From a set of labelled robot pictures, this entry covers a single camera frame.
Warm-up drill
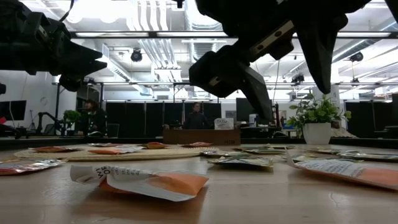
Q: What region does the silver ventilation duct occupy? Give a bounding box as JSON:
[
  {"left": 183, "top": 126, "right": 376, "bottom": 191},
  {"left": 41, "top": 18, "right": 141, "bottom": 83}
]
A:
[{"left": 183, "top": 0, "right": 220, "bottom": 31}]

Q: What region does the black desk monitor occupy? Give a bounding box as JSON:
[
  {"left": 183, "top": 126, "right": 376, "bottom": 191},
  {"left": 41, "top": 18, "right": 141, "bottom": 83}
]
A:
[{"left": 235, "top": 98, "right": 274, "bottom": 126}]

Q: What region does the small background potted plant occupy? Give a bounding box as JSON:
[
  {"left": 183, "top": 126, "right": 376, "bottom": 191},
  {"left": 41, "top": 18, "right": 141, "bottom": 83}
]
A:
[{"left": 63, "top": 109, "right": 81, "bottom": 131}]

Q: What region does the green plant in white pot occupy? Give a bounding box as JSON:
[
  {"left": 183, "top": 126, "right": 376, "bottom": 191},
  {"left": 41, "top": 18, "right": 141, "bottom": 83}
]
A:
[{"left": 285, "top": 93, "right": 352, "bottom": 146}]

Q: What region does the wooden organizer box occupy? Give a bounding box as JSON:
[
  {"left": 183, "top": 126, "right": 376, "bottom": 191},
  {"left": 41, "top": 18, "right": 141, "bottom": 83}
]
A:
[{"left": 163, "top": 129, "right": 242, "bottom": 146}]

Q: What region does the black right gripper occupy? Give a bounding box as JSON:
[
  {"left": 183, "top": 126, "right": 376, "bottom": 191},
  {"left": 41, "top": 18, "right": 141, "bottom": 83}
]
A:
[{"left": 188, "top": 0, "right": 373, "bottom": 124}]

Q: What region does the person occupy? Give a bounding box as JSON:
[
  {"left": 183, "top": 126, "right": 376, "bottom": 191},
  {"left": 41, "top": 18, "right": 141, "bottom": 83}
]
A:
[
  {"left": 77, "top": 98, "right": 109, "bottom": 138},
  {"left": 183, "top": 101, "right": 211, "bottom": 131}
]

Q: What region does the black partition screen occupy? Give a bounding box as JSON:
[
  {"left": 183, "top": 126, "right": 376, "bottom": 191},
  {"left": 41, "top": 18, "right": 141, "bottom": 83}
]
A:
[
  {"left": 344, "top": 101, "right": 393, "bottom": 139},
  {"left": 105, "top": 101, "right": 222, "bottom": 139}
]

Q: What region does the round woven placemat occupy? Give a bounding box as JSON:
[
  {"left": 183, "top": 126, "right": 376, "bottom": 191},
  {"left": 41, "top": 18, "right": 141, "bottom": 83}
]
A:
[{"left": 12, "top": 144, "right": 220, "bottom": 162}]

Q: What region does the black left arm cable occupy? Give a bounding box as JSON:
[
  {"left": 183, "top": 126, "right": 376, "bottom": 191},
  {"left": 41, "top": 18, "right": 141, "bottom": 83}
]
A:
[{"left": 58, "top": 0, "right": 76, "bottom": 23}]

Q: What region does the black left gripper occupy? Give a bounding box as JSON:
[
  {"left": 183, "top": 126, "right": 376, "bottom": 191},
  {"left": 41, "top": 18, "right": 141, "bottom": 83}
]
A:
[{"left": 35, "top": 17, "right": 108, "bottom": 93}]

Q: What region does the black wall monitor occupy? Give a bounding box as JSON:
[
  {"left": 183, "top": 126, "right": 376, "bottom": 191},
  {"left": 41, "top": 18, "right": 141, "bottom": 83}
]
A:
[{"left": 0, "top": 100, "right": 27, "bottom": 121}]

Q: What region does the white and orange tea packet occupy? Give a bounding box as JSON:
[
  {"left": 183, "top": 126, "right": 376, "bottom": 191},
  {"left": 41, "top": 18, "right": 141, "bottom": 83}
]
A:
[
  {"left": 69, "top": 164, "right": 210, "bottom": 203},
  {"left": 213, "top": 117, "right": 234, "bottom": 131},
  {"left": 88, "top": 145, "right": 146, "bottom": 156},
  {"left": 285, "top": 150, "right": 398, "bottom": 192}
]

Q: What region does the black ceiling light bar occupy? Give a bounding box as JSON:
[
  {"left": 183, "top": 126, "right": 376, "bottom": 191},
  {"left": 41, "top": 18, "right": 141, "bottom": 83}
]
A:
[{"left": 70, "top": 30, "right": 392, "bottom": 39}]

